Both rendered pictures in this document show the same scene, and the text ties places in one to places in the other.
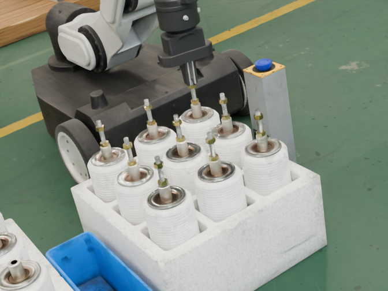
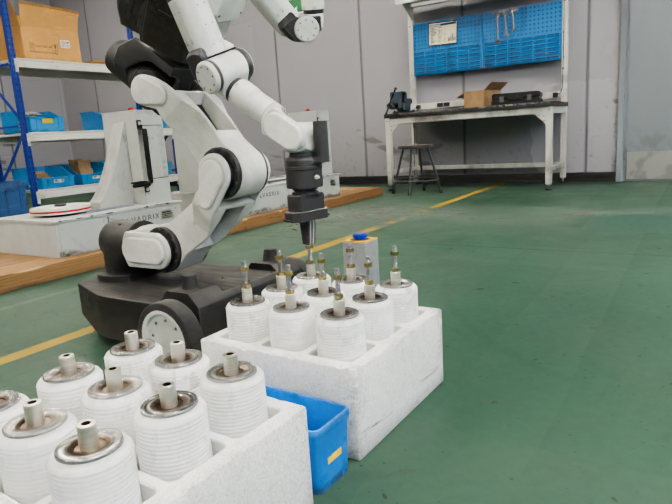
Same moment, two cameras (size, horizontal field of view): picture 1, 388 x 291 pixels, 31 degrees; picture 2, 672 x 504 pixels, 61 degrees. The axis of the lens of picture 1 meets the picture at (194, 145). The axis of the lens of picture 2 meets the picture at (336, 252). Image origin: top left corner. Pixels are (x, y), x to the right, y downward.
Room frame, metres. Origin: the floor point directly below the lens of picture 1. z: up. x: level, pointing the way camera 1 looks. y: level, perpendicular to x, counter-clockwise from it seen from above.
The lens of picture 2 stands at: (0.17, 0.55, 0.59)
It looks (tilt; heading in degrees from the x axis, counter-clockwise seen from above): 11 degrees down; 333
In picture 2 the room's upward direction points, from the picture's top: 4 degrees counter-clockwise
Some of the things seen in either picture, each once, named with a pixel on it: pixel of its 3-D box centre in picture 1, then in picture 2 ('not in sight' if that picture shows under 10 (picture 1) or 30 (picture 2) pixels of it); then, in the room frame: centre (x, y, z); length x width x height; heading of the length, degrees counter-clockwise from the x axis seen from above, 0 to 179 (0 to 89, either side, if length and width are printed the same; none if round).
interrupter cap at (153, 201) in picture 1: (166, 198); (339, 314); (1.12, 0.07, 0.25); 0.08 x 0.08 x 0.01
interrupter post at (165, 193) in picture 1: (165, 192); (339, 307); (1.12, 0.07, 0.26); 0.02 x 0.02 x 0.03
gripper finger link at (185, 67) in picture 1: (183, 72); (304, 232); (1.43, -0.01, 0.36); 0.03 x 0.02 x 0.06; 18
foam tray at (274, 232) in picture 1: (197, 215); (328, 361); (1.28, 0.02, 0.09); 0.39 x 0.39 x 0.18; 29
